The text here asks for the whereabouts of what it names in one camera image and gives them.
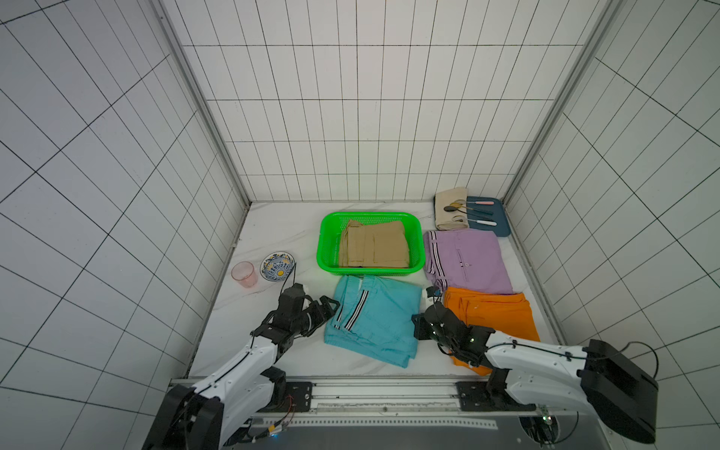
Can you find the teal pants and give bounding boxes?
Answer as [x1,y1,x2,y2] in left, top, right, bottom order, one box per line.
[324,276,423,369]

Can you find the green plastic basket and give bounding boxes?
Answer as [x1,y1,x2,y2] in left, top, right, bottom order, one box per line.
[317,211,426,276]

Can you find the orange pants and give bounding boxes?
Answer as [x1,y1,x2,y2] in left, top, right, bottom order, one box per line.
[444,287,540,341]

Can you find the purple pants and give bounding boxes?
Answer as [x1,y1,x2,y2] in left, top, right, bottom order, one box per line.
[423,229,514,294]

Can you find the beige pants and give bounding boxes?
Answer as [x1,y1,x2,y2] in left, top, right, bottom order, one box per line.
[339,220,410,268]

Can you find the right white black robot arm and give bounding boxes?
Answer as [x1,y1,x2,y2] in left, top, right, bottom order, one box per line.
[412,303,659,444]

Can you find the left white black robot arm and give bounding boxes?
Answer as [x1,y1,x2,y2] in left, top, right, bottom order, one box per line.
[142,294,341,449]

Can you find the blue patterned plate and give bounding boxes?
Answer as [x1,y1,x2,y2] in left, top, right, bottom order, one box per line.
[260,251,296,282]

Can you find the pink plastic cup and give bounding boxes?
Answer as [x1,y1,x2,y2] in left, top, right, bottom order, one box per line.
[231,262,258,289]

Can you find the dark spoon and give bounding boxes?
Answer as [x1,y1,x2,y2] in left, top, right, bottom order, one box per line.
[444,204,467,214]

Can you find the dark blue tray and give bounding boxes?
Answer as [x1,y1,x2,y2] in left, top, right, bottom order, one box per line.
[466,196,511,237]

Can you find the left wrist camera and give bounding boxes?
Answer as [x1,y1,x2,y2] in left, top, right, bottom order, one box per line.
[282,283,306,314]

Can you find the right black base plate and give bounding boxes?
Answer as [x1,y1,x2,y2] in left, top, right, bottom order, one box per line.
[455,382,527,413]

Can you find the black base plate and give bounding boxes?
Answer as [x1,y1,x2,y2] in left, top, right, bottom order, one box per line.
[455,382,527,413]
[276,381,314,413]

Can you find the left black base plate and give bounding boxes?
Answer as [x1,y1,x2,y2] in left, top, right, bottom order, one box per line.
[276,381,314,413]

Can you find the aluminium mounting rail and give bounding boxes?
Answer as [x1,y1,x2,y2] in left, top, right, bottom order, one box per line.
[168,375,586,417]

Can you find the white handled utensil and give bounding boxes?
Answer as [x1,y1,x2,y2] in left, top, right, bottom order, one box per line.
[468,219,498,227]

